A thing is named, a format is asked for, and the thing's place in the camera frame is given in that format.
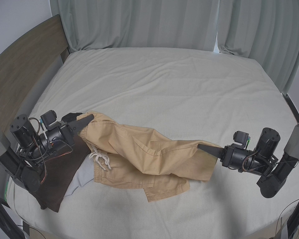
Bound pale grey garment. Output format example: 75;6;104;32
63;155;95;199

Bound brown garment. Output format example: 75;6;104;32
37;135;92;213

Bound tan shorts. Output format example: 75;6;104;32
77;110;219;203

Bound black cable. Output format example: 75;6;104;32
17;224;50;239
276;200;299;239

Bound black garment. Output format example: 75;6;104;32
61;112;84;124

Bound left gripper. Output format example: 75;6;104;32
44;121;76;153

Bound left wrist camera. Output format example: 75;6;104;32
40;111;63;131

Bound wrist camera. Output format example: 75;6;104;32
233;131;251;150
40;111;63;131

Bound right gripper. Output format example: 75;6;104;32
221;145;248;172

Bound bed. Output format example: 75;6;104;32
0;14;299;239

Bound pale green curtain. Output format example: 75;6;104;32
51;0;219;54
217;0;299;96

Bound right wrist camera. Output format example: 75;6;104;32
233;131;251;150

